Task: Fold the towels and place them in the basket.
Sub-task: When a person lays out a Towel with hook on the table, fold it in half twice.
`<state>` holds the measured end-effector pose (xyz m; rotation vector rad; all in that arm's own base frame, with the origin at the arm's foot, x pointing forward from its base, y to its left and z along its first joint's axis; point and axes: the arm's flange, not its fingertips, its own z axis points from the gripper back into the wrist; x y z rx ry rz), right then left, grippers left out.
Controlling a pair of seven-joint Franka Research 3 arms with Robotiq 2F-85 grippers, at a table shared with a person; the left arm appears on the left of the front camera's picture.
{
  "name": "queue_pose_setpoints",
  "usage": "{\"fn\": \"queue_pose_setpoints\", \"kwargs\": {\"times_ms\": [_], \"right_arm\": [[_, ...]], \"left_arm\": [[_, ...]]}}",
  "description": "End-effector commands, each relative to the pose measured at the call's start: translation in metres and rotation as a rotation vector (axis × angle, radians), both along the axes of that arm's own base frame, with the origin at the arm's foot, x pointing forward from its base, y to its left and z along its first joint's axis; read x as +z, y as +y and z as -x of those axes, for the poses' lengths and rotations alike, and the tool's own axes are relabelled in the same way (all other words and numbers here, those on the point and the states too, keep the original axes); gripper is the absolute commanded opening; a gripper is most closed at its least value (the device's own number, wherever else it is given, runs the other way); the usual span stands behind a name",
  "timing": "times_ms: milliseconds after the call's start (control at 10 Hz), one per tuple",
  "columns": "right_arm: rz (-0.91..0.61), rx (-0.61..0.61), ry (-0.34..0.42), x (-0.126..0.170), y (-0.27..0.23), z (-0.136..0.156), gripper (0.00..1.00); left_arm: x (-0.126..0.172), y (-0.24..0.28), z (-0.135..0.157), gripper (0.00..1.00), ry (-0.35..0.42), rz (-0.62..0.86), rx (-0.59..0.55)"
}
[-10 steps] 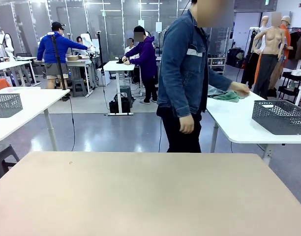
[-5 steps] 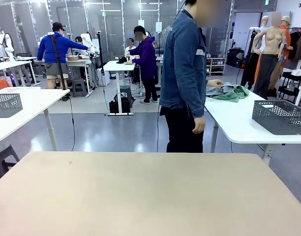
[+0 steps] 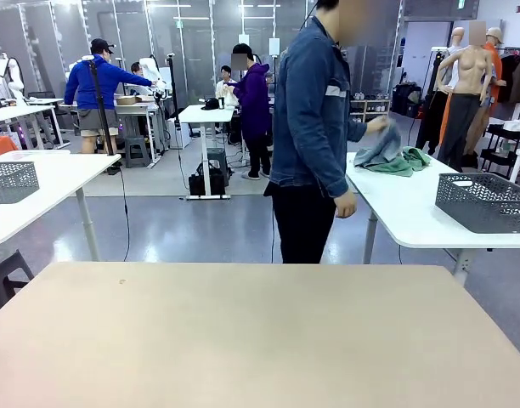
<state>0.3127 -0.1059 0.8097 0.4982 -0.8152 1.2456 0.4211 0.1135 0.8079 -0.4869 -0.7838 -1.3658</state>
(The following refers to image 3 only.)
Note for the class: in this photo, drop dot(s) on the person's right hand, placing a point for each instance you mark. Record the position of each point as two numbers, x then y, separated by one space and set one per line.
346 205

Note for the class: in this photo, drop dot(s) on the person's left hand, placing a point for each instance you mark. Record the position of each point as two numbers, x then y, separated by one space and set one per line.
378 124

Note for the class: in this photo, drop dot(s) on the blue-grey towel with loop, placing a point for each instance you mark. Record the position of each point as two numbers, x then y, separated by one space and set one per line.
383 149

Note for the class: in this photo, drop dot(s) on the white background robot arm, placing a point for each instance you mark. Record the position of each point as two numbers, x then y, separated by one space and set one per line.
13 78
149 68

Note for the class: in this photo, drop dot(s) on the person's left denim forearm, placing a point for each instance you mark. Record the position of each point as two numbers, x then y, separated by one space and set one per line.
357 131

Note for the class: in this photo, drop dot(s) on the person's right denim forearm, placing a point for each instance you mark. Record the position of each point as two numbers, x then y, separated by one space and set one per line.
336 176

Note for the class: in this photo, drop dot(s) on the grey plastic lattice basket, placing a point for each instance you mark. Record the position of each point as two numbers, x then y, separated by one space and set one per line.
13 183
476 204

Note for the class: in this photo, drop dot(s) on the shoe shelf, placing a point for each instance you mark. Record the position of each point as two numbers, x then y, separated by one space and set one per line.
370 106

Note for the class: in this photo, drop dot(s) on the black luggage pile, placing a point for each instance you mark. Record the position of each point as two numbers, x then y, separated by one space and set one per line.
406 100

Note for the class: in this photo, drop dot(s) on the white side table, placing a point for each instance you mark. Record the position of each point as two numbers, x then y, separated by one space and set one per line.
413 212
52 183

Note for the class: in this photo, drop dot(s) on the person in denim jacket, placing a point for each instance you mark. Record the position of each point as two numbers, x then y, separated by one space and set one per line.
302 127

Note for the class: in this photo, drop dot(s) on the beige mannequin grey trousers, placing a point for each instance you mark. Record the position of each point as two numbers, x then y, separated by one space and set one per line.
470 68

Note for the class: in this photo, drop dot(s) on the white mannequin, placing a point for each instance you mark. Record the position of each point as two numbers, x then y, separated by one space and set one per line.
457 38

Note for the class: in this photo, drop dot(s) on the black utility cart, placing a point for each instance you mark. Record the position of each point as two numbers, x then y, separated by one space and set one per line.
498 157

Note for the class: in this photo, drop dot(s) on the person in purple hoodie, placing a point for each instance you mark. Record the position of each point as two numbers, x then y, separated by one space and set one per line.
256 93

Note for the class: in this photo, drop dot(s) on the white panel on pole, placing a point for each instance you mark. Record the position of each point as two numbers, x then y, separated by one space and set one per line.
274 47
244 42

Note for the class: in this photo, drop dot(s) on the grey plastic stool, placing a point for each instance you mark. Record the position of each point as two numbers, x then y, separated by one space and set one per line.
137 146
9 276
217 158

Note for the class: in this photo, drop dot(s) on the mannequin orange clothes hat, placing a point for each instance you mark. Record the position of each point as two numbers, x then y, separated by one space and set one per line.
493 51

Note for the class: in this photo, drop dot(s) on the clothes rack dark garments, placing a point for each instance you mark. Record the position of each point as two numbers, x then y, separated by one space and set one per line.
515 78

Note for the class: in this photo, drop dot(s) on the black bag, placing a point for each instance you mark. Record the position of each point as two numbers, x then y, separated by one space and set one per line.
200 183

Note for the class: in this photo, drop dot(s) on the seated person in white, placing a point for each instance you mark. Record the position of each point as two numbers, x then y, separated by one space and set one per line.
225 87

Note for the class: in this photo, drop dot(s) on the black tumbler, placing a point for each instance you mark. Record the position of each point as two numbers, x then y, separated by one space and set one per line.
222 103

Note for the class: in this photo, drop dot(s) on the white standing desk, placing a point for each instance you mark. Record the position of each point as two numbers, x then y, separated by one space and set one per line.
205 114

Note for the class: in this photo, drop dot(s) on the black cap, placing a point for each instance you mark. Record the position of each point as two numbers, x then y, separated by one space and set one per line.
210 104

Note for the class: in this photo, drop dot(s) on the white computer tower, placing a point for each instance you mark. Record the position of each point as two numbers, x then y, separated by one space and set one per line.
181 134

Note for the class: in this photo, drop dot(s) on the black pole stand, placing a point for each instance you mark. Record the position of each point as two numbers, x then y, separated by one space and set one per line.
171 85

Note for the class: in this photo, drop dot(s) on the open cardboard box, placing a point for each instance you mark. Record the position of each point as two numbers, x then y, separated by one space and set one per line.
126 100

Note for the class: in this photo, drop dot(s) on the seated person with glasses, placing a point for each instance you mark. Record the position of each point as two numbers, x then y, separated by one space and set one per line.
137 70

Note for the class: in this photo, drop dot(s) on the black light stand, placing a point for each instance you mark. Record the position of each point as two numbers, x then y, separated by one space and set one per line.
99 106

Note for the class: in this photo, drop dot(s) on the person in blue hoodie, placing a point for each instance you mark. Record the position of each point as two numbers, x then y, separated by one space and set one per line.
90 81

